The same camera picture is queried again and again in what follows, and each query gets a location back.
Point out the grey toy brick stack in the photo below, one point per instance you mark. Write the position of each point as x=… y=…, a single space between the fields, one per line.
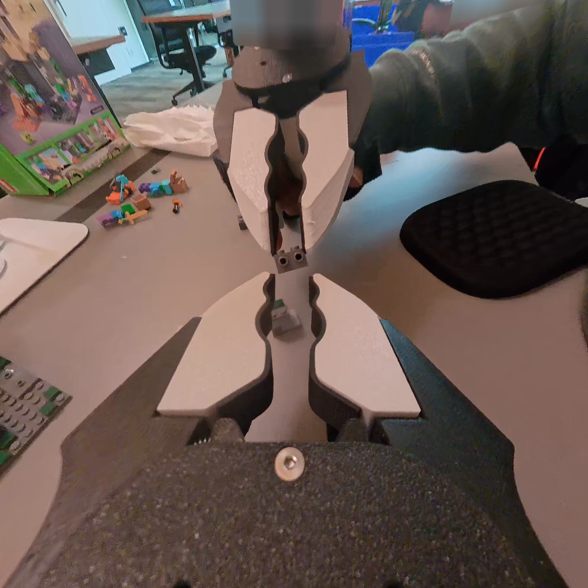
x=285 y=324

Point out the pile of colourful Lego pieces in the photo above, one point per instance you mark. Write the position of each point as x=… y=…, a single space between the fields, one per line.
x=142 y=163

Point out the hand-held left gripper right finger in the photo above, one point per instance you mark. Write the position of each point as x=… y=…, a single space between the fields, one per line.
x=363 y=363

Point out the purple green toy figure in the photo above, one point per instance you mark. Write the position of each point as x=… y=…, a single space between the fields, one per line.
x=108 y=219

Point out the teal toy pickaxe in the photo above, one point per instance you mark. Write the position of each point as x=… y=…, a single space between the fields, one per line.
x=121 y=181

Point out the black mesh cushion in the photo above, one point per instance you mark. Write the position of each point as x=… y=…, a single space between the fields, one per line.
x=496 y=239

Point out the blue plastic bin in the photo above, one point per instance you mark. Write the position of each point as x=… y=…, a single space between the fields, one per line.
x=381 y=43

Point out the toy torch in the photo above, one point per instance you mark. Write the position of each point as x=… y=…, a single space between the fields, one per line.
x=176 y=206

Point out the orange toy figure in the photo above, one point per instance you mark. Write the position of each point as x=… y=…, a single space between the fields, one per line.
x=112 y=197

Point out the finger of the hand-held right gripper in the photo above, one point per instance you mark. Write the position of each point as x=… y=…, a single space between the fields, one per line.
x=328 y=160
x=248 y=160

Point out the light grey toy brick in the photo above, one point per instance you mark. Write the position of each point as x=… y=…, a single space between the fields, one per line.
x=242 y=223

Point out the gold toy sword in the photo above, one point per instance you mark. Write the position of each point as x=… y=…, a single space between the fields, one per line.
x=133 y=217

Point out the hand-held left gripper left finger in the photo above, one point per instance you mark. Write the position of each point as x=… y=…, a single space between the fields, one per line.
x=220 y=358

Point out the white crumpled plastic bag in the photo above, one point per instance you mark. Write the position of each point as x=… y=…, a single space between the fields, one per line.
x=170 y=131

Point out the green toy set box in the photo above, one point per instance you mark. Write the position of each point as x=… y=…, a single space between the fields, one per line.
x=46 y=92

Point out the black office chair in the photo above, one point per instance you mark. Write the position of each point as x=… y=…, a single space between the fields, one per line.
x=183 y=55

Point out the brown top office table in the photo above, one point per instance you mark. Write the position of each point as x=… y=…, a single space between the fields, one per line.
x=96 y=43
x=183 y=16

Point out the dark grey toy brick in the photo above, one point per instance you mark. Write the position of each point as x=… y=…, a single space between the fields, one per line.
x=291 y=262

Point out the brown toy chest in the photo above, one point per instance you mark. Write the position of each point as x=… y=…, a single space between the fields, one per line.
x=141 y=202

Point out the toy brick cave model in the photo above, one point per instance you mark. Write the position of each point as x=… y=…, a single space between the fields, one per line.
x=27 y=409

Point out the person's right hand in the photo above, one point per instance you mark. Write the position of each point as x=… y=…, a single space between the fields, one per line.
x=370 y=160

